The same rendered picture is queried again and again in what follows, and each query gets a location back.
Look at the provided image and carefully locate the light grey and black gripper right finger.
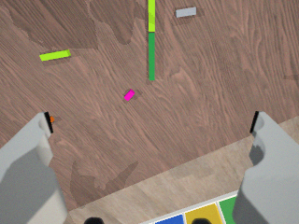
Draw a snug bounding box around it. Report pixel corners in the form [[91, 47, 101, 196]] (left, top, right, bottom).
[[232, 111, 299, 224]]

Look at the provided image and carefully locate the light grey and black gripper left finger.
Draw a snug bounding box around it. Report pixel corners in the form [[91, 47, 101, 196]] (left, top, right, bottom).
[[0, 112, 67, 224]]

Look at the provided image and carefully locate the small magenta block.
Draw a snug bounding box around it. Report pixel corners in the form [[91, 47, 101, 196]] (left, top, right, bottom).
[[124, 90, 135, 101]]

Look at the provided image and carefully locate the grey rectangular rod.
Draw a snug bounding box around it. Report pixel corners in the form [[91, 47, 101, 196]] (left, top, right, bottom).
[[176, 7, 196, 18]]

